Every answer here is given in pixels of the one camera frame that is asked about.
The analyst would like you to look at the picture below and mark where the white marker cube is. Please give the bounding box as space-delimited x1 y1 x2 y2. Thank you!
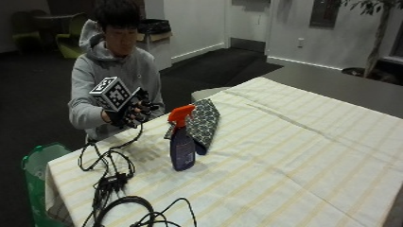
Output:
88 76 143 114

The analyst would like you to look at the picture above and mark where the the person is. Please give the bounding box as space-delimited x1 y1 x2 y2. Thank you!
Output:
67 0 166 142

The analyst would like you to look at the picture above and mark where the dark patterned folded cloth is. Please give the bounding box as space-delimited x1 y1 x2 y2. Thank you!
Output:
162 97 222 156

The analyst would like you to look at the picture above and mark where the blue spray bottle orange trigger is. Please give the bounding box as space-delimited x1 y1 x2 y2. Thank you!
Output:
166 104 198 172

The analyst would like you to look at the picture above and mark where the green armchair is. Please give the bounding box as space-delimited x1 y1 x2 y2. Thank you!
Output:
55 12 91 60

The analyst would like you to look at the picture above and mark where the cream striped tablecloth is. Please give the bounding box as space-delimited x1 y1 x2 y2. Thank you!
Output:
44 77 403 227

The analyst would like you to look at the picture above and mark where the dark round table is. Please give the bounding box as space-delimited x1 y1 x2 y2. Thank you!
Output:
32 12 83 51

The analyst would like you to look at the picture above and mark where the green bin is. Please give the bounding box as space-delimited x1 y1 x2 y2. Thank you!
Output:
20 142 73 227

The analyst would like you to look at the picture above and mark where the potted tree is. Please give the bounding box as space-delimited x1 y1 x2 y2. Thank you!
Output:
341 0 403 83

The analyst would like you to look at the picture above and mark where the black cable bundle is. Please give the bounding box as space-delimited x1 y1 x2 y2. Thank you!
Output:
77 122 200 227

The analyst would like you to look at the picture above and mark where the dark wall picture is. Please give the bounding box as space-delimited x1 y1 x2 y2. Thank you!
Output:
309 0 343 29

